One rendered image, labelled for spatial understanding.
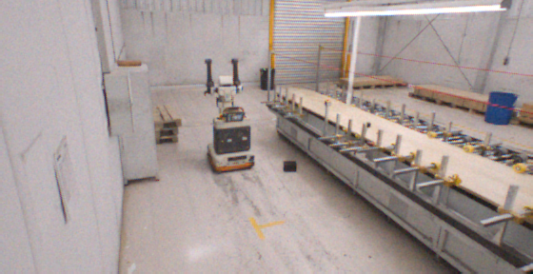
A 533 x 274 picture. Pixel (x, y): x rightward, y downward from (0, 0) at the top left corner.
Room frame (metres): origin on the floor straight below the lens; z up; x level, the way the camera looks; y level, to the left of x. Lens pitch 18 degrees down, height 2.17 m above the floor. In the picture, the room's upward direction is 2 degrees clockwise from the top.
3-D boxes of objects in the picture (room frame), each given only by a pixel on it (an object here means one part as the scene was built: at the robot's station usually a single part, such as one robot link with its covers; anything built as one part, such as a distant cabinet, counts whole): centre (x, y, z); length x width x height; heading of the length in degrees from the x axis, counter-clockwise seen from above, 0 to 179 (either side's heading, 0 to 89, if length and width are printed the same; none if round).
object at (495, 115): (7.26, -5.55, 0.36); 0.59 x 0.57 x 0.73; 113
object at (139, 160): (4.23, 1.88, 0.78); 0.90 x 0.45 x 1.55; 23
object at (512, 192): (1.92, -1.69, 0.93); 0.04 x 0.04 x 0.48; 23
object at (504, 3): (3.67, -1.31, 2.34); 2.40 x 0.12 x 0.08; 23
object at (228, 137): (4.45, 0.54, 0.59); 0.55 x 0.34 x 0.83; 112
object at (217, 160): (4.53, 0.57, 0.16); 0.67 x 0.64 x 0.25; 22
